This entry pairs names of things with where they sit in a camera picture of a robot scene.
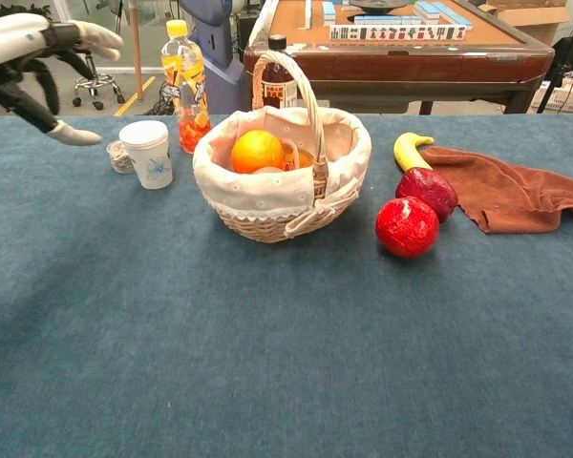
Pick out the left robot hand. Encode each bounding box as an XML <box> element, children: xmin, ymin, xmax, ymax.
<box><xmin>0</xmin><ymin>12</ymin><xmax>125</xmax><ymax>147</ymax></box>

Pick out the orange fruit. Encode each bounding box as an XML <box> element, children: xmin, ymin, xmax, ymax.
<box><xmin>230</xmin><ymin>129</ymin><xmax>286</xmax><ymax>175</ymax></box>

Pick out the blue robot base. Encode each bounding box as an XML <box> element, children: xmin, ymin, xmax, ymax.
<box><xmin>179</xmin><ymin>0</ymin><xmax>245</xmax><ymax>115</ymax></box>

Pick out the wicker basket with cloth liner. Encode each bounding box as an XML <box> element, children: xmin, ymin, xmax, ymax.
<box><xmin>192</xmin><ymin>50</ymin><xmax>373</xmax><ymax>244</ymax></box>

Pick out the dark red apple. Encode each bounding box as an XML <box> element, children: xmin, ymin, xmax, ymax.
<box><xmin>395</xmin><ymin>167</ymin><xmax>459</xmax><ymax>224</ymax></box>

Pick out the green plant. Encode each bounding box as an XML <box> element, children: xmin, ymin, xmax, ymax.
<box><xmin>0</xmin><ymin>3</ymin><xmax>53</xmax><ymax>23</ymax></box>

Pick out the black round stool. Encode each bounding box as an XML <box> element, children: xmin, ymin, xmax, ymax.
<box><xmin>71</xmin><ymin>52</ymin><xmax>126</xmax><ymax>112</ymax></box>

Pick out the wooden pole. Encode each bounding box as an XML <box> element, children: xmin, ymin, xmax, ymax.
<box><xmin>128</xmin><ymin>0</ymin><xmax>145</xmax><ymax>102</ymax></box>

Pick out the small clear jar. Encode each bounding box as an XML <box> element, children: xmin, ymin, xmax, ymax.
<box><xmin>106</xmin><ymin>139</ymin><xmax>136</xmax><ymax>175</ymax></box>

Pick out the white paper cup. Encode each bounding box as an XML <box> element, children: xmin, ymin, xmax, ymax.
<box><xmin>118</xmin><ymin>119</ymin><xmax>175</xmax><ymax>191</ymax></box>

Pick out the orange drink plastic bottle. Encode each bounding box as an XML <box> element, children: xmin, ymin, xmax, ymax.
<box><xmin>160</xmin><ymin>19</ymin><xmax>213</xmax><ymax>155</ymax></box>

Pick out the dark drink bottle black cap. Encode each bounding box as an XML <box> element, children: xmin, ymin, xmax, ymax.
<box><xmin>260</xmin><ymin>33</ymin><xmax>299</xmax><ymax>110</ymax></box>

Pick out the brown mahjong table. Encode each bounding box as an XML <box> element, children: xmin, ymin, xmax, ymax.
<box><xmin>244</xmin><ymin>0</ymin><xmax>556</xmax><ymax>115</ymax></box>

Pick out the row of mahjong tiles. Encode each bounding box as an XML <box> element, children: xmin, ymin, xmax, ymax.
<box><xmin>329</xmin><ymin>24</ymin><xmax>468</xmax><ymax>42</ymax></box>

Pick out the yellow banana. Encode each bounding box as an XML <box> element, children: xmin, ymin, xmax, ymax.
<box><xmin>393</xmin><ymin>132</ymin><xmax>435</xmax><ymax>173</ymax></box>

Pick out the brown towel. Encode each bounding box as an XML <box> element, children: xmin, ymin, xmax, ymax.
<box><xmin>419</xmin><ymin>145</ymin><xmax>573</xmax><ymax>235</ymax></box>

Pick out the cardboard box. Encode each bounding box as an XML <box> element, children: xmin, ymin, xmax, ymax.
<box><xmin>478</xmin><ymin>0</ymin><xmax>572</xmax><ymax>47</ymax></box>

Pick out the black tripod stand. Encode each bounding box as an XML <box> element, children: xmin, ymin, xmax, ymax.
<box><xmin>536</xmin><ymin>0</ymin><xmax>573</xmax><ymax>115</ymax></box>

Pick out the white plastic crate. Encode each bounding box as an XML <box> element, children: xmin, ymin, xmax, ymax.
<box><xmin>529</xmin><ymin>76</ymin><xmax>573</xmax><ymax>115</ymax></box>

